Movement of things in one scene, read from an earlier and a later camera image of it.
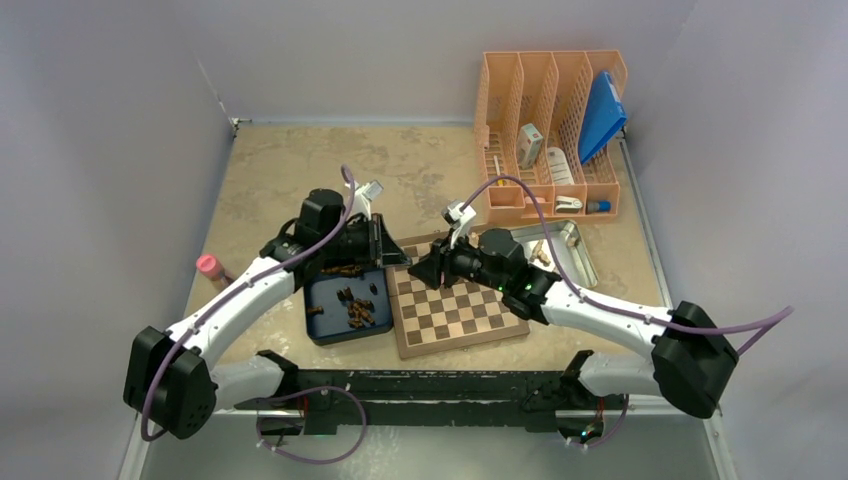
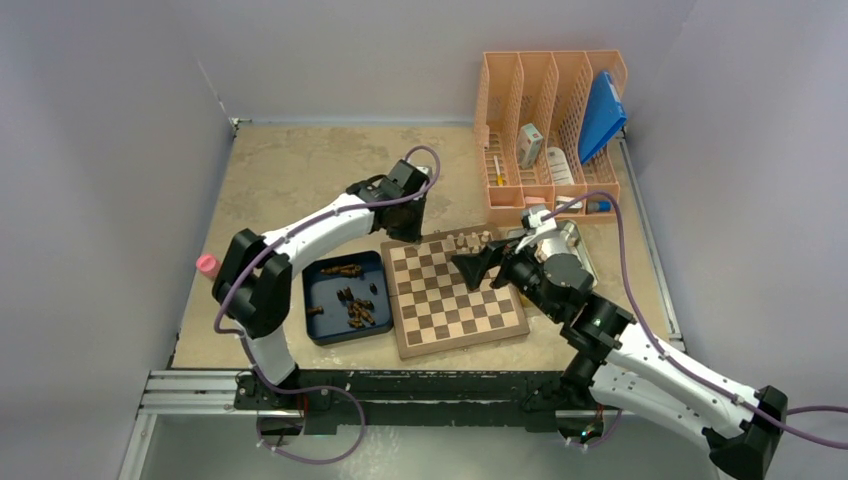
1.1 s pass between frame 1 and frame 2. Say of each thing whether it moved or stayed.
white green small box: stayed
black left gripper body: moved
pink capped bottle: stayed
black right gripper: moved
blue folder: stayed
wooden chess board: stayed
